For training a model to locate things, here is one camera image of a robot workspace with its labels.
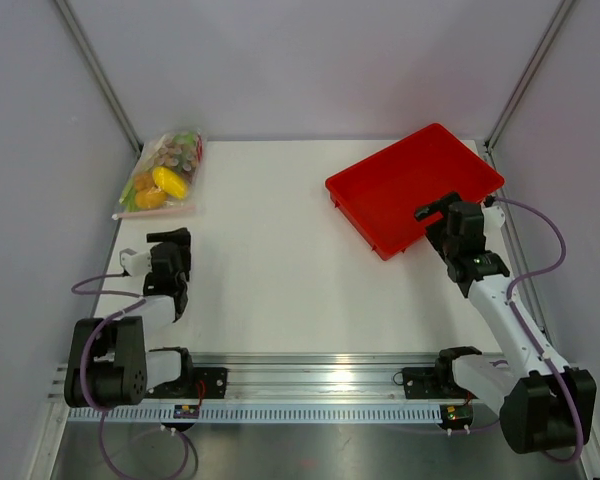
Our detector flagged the aluminium frame post right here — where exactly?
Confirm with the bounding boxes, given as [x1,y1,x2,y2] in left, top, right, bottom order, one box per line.
[484,0,579,155]

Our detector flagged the orange fake tangerine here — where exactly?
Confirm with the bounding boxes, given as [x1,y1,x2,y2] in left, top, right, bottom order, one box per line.
[134,187,167,210]

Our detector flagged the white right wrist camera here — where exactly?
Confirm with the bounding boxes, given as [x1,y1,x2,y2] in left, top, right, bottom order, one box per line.
[482,205,506,237]

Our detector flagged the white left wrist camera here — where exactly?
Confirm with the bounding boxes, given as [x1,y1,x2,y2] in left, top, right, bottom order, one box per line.
[119,248,152,277]

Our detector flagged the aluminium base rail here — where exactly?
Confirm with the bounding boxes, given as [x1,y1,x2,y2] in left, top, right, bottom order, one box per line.
[49,352,501,401]

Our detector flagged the green fake lettuce leaf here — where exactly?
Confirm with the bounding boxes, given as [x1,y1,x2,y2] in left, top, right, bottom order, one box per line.
[118,179,140,212]

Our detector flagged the white slotted cable duct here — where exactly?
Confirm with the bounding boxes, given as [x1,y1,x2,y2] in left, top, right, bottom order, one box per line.
[68,403,444,425]

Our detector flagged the red plastic tray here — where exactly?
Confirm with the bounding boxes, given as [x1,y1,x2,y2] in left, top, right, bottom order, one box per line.
[325,123,505,261]

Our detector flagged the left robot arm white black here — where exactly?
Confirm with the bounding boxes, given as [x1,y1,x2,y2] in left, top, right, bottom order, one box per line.
[64,227,196,411]

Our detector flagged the clear zip top bag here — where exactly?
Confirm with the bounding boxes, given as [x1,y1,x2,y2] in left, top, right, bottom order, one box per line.
[112,129,206,220]

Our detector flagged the yellow fake mango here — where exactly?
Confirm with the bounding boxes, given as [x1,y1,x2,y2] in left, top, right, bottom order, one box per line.
[151,166,189,200]

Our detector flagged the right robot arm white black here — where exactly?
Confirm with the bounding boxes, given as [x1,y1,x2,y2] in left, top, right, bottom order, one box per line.
[414,192,597,464]

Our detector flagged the aluminium frame post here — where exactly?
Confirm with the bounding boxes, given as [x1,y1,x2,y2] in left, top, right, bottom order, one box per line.
[53,0,144,157]
[484,0,579,155]

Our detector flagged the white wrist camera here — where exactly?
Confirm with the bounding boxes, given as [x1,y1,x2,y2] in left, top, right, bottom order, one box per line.
[119,248,152,277]
[482,205,506,237]

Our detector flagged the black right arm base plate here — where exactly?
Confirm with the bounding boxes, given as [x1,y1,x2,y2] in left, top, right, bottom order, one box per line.
[401,367,441,400]

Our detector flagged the aluminium frame post left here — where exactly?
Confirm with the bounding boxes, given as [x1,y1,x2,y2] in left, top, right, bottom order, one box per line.
[53,0,144,157]

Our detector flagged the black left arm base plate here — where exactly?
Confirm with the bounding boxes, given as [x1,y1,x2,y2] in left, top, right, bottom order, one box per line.
[176,367,228,400]

